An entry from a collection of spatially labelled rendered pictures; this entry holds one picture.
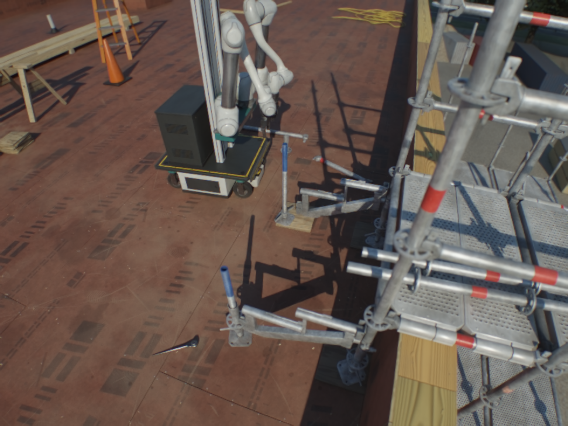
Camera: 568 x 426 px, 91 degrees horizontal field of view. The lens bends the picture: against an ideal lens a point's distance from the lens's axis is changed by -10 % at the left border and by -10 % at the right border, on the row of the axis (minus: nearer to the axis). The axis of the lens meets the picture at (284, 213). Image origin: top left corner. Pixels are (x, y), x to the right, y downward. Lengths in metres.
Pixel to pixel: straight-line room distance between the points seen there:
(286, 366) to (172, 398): 0.70
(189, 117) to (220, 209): 0.85
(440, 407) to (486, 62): 1.17
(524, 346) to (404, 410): 0.59
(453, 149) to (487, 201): 1.39
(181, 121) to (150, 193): 0.91
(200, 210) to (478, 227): 2.19
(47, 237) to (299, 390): 2.50
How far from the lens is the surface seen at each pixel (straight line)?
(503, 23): 0.73
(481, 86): 0.75
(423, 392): 1.42
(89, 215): 3.34
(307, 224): 2.69
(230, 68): 2.15
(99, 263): 2.86
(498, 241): 1.96
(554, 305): 1.73
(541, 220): 2.28
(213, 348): 2.17
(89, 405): 2.32
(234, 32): 2.04
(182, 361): 2.19
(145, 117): 4.75
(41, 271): 3.09
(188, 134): 2.75
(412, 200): 1.97
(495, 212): 2.14
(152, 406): 2.16
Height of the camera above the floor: 1.98
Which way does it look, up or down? 45 degrees down
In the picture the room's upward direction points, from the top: straight up
